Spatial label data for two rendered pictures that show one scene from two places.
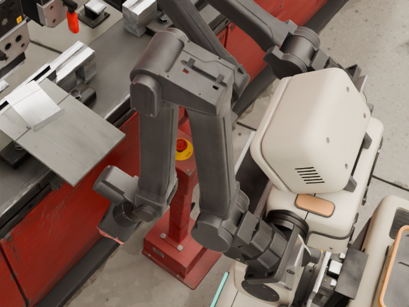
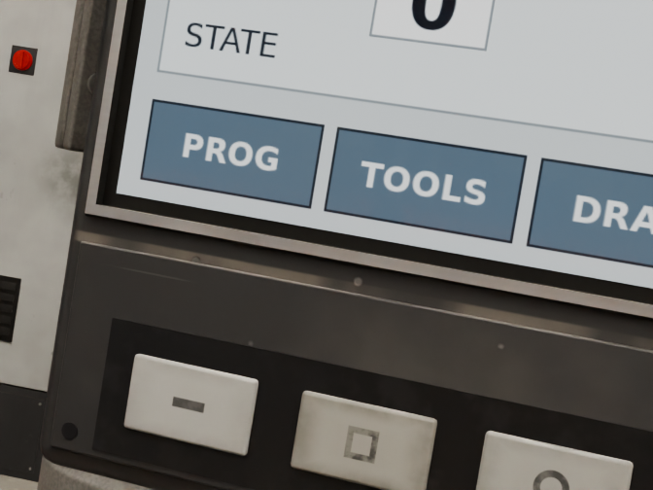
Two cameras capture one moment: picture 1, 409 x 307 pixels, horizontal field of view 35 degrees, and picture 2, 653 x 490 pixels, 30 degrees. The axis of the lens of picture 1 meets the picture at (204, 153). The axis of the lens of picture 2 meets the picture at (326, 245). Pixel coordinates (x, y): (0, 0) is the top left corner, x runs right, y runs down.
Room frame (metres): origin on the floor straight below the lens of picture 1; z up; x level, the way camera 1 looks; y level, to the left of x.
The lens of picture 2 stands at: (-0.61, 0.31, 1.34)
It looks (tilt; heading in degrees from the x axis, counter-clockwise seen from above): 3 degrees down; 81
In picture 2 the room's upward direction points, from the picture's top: 9 degrees clockwise
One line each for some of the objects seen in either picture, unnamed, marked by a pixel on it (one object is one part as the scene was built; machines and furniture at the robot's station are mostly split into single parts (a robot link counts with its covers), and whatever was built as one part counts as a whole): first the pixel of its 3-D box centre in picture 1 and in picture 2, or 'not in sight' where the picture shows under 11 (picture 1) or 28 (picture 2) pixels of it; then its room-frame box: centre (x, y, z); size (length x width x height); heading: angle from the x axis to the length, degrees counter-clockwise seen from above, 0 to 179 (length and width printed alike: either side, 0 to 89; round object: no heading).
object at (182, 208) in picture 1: (181, 200); not in sight; (1.00, 0.05, 0.39); 0.05 x 0.05 x 0.54; 61
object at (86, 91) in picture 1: (49, 123); not in sight; (0.90, 0.41, 0.89); 0.30 x 0.05 x 0.03; 149
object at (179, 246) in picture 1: (178, 234); not in sight; (1.00, 0.05, 0.13); 0.10 x 0.10 x 0.01; 61
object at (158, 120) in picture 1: (158, 141); not in sight; (0.57, 0.08, 1.40); 0.11 x 0.06 x 0.43; 164
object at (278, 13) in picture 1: (274, 16); not in sight; (1.70, -0.18, 0.59); 0.15 x 0.02 x 0.07; 149
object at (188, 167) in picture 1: (186, 142); not in sight; (1.00, 0.05, 0.75); 0.20 x 0.16 x 0.18; 151
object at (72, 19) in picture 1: (70, 15); not in sight; (1.00, 0.34, 1.20); 0.04 x 0.02 x 0.10; 59
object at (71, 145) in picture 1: (59, 130); not in sight; (0.82, 0.35, 1.00); 0.26 x 0.18 x 0.01; 59
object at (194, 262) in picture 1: (183, 245); not in sight; (0.98, 0.03, 0.06); 0.25 x 0.20 x 0.12; 61
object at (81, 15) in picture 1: (92, 13); not in sight; (2.12, 0.62, 0.01); 0.12 x 0.12 x 0.03; 59
